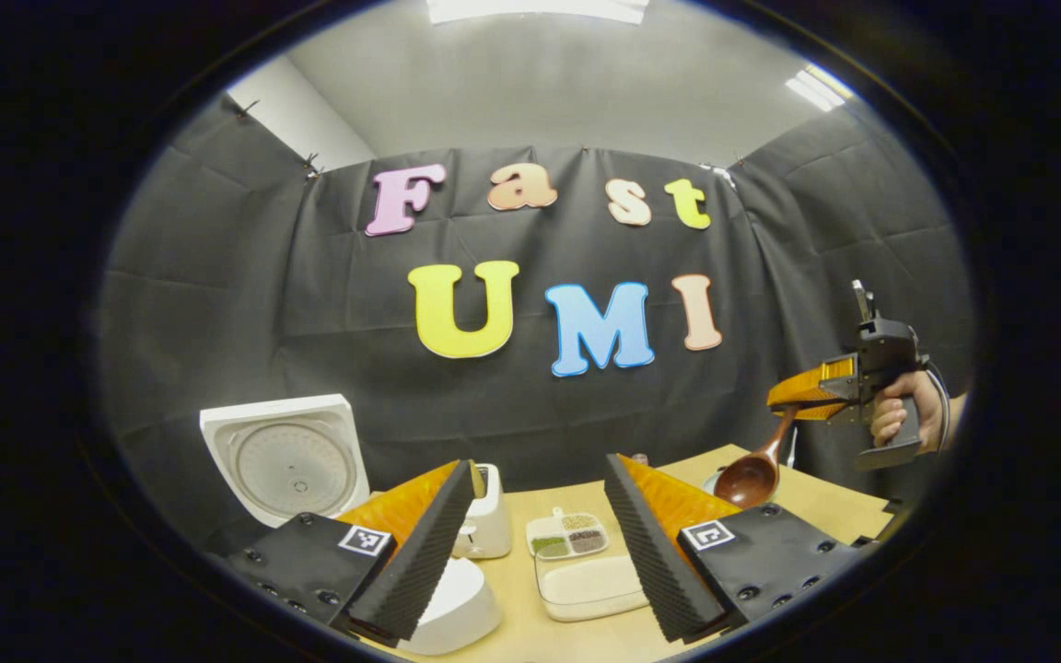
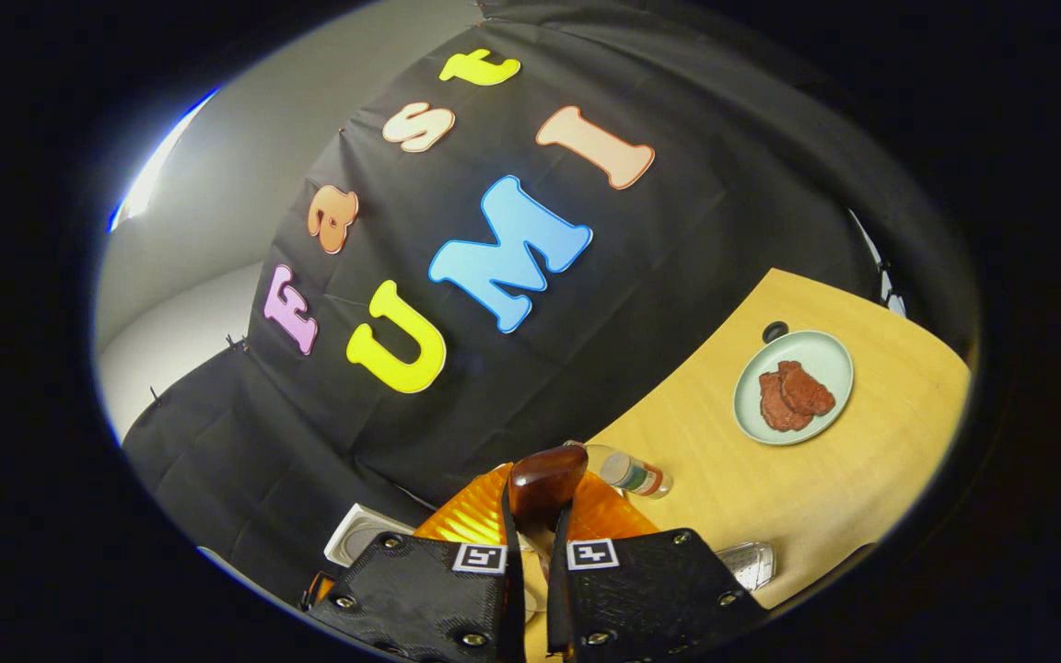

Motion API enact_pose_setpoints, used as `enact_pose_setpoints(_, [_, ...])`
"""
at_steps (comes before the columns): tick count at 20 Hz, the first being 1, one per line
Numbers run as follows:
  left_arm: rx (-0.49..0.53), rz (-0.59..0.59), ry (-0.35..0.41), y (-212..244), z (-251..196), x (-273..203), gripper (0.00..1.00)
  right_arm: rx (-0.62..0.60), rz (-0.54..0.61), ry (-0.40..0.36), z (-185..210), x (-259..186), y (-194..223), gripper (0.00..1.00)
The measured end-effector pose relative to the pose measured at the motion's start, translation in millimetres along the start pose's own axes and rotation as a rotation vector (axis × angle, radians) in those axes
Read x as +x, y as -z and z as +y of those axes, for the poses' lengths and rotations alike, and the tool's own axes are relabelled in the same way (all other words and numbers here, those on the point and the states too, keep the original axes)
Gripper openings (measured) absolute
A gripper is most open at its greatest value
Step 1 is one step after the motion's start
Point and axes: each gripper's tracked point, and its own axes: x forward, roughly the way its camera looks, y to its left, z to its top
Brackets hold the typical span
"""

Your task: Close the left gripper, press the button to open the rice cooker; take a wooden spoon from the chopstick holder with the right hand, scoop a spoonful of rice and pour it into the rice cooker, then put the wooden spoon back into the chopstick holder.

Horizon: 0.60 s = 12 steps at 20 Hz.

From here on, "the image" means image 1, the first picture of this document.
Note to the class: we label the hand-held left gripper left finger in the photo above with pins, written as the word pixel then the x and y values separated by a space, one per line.
pixel 420 562

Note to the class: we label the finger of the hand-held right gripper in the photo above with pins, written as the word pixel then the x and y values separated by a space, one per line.
pixel 816 382
pixel 839 410

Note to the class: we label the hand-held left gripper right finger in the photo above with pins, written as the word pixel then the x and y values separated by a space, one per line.
pixel 655 562

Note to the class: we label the glass tray of rice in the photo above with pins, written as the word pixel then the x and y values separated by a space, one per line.
pixel 590 587

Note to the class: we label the brown wooden spoon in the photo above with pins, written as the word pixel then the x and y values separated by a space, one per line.
pixel 747 479

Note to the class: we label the white rice cooker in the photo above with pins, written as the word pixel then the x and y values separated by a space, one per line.
pixel 286 460

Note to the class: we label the white toaster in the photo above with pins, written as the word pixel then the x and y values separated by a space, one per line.
pixel 489 520

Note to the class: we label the black wrist band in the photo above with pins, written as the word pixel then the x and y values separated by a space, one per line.
pixel 945 410

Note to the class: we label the white divided grain dish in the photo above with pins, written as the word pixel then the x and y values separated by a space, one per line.
pixel 567 536

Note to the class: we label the small ceiling light strip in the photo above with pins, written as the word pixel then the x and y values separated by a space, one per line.
pixel 821 87

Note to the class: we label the black backdrop cloth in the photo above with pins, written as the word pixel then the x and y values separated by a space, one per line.
pixel 217 322

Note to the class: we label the large ceiling light panel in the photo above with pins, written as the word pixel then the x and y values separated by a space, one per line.
pixel 540 9

